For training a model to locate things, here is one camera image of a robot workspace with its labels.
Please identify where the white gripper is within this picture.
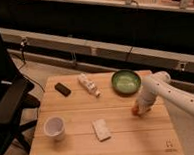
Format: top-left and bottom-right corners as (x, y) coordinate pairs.
(136, 87), (157, 114)

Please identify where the green bowl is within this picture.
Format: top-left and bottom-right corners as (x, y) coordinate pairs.
(111, 69), (141, 95)

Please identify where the white paper cup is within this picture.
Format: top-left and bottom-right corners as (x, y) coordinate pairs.
(43, 117), (65, 141)

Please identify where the black office chair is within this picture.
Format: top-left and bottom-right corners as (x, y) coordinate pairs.
(0, 36), (40, 155)

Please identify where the white plastic bottle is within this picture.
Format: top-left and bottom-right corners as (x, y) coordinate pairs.
(77, 73), (101, 97)

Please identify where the black cable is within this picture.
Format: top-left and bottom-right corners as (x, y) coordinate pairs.
(7, 37), (46, 96)

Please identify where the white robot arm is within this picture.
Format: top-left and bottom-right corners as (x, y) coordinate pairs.
(135, 71), (194, 117)

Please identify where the black rectangular block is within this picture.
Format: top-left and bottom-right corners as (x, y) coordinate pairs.
(54, 83), (71, 96)

